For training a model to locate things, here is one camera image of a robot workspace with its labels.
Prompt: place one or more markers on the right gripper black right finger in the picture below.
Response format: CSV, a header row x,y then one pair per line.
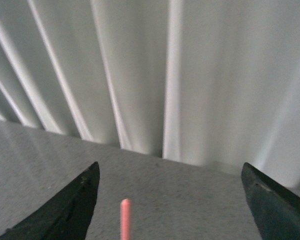
x,y
275,209

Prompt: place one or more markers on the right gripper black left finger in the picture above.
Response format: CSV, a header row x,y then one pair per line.
x,y
66,216

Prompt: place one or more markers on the white curtain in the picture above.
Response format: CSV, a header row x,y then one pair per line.
x,y
212,83

